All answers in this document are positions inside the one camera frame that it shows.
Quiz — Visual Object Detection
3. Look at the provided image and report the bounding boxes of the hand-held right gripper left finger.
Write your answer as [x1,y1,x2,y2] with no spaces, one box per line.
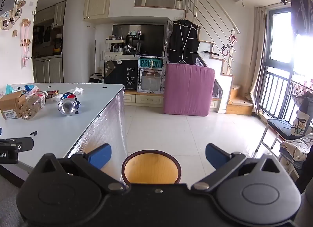
[33,143,127,194]

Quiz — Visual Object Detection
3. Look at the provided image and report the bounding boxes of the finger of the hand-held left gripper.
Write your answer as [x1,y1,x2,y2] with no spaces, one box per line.
[10,137,34,151]

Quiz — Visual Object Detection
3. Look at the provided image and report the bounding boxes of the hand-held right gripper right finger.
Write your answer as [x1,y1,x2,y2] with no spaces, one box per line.
[191,143,284,193]

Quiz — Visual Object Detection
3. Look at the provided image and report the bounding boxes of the round wooden trash bin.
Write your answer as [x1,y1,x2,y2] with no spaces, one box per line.
[121,150,182,185]

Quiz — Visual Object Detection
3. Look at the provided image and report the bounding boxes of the light blue white packet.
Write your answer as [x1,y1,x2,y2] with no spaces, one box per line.
[15,84,40,95]

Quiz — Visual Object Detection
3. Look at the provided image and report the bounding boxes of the blue soda can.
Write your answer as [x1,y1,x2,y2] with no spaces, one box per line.
[58,92,81,116]

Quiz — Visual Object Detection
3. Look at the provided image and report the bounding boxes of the clear plastic bottle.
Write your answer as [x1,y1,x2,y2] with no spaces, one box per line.
[20,91,48,121]

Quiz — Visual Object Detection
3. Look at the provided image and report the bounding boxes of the brown cardboard box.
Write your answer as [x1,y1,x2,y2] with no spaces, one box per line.
[0,91,27,120]

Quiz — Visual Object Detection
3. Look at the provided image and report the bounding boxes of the wooden stairs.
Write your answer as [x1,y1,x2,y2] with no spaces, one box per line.
[196,40,255,116]

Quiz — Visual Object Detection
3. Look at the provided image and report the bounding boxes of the chair with blue cushion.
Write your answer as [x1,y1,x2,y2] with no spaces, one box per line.
[254,118,295,159]

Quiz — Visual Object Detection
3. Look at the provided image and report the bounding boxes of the pink mattress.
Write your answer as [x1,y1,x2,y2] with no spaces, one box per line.
[163,63,215,117]

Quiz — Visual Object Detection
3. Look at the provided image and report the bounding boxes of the low cream drawer cabinet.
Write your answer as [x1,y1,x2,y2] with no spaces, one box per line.
[123,90,164,108]

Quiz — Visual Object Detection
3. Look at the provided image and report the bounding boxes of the cream kitchen cabinets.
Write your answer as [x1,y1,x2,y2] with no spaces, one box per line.
[32,0,67,84]

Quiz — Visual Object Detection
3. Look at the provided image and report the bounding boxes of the black chalkboard sign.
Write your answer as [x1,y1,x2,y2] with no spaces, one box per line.
[102,58,140,93]

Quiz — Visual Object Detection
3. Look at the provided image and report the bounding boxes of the patterned quilt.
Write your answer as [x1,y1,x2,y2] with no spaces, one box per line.
[279,133,313,162]

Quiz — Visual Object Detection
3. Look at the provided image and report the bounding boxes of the black window guard railing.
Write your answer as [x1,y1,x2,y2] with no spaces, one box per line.
[259,65,295,123]

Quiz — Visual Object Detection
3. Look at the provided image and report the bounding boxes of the cartoon tote bag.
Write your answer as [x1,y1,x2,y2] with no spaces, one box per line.
[292,97,313,137]

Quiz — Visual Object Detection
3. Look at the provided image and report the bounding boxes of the white stool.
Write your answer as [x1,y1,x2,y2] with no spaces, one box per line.
[138,55,167,94]

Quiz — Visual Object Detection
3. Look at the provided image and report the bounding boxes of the beige curtain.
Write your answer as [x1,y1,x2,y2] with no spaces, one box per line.
[245,6,270,114]

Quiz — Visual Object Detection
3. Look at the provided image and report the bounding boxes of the rack with bottles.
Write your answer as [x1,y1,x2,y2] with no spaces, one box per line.
[105,36,126,55]

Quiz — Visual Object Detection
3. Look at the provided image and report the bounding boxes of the black vest white trim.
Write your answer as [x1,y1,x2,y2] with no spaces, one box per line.
[168,19,201,65]

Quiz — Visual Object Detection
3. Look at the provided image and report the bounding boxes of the black television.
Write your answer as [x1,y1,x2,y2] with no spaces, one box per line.
[112,23,170,57]

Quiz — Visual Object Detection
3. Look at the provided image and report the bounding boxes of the stair railing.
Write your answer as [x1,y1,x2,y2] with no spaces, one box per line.
[184,0,241,76]

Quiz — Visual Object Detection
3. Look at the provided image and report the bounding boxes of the dark hanging clothes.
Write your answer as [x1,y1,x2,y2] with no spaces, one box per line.
[289,0,313,37]

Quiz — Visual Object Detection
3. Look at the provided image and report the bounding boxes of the pink wall hanging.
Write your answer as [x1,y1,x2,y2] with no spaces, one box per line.
[21,18,33,67]

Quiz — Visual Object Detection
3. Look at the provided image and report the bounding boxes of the wire basket with flowers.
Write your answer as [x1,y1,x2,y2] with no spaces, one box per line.
[290,79,313,106]

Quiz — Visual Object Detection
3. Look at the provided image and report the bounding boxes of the wall photo collage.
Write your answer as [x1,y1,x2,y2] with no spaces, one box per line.
[0,0,26,31]

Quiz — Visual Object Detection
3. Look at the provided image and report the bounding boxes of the cream wall cabinet door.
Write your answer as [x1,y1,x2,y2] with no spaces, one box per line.
[83,0,112,20]

